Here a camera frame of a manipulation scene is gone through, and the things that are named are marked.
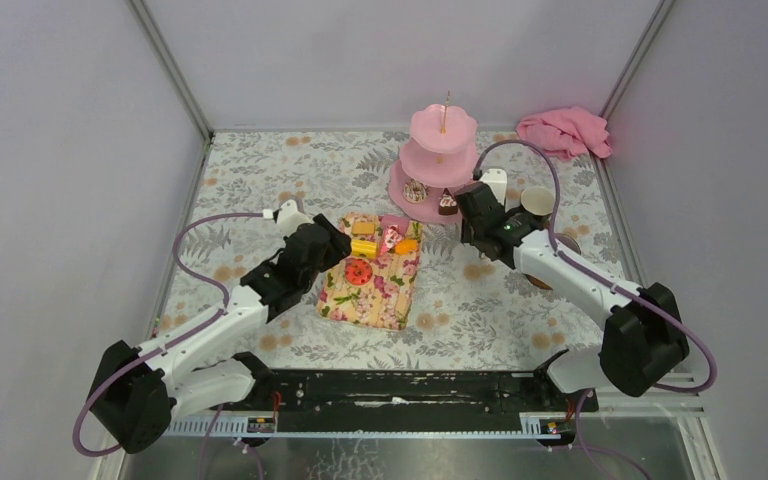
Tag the floral dessert tray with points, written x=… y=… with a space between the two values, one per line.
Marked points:
x=386 y=300

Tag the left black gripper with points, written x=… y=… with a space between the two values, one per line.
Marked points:
x=330 y=237

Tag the pink three-tier cake stand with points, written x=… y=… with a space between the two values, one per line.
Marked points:
x=441 y=153

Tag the red donut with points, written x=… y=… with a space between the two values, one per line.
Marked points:
x=358 y=272

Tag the orange tart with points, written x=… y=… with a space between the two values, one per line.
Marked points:
x=406 y=246

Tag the yellow roll cake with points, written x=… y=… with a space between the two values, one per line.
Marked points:
x=364 y=248

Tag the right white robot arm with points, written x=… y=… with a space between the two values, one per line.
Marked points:
x=641 y=341

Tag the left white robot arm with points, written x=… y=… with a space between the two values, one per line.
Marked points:
x=138 y=391

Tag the floral tablecloth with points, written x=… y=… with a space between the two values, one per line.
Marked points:
x=467 y=312

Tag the pink wafer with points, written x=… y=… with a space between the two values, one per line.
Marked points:
x=399 y=223

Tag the black mug white inside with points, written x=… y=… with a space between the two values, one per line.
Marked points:
x=539 y=202

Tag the pink cloth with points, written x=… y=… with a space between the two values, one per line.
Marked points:
x=567 y=133

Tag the chocolate drizzle donut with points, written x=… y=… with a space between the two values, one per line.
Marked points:
x=414 y=191

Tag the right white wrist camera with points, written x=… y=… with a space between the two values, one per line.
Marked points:
x=497 y=180

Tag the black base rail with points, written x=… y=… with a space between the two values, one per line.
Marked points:
x=311 y=401

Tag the chocolate cake piece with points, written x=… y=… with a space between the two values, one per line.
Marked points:
x=447 y=205

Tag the brown wooden saucer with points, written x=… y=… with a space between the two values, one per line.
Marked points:
x=537 y=282

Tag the strawberry cream cake slice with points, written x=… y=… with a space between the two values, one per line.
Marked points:
x=389 y=239

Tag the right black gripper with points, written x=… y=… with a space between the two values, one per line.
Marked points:
x=466 y=233

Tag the tan biscuit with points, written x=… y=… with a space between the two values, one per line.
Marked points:
x=363 y=228

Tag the purple mug black handle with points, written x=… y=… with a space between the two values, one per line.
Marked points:
x=566 y=244

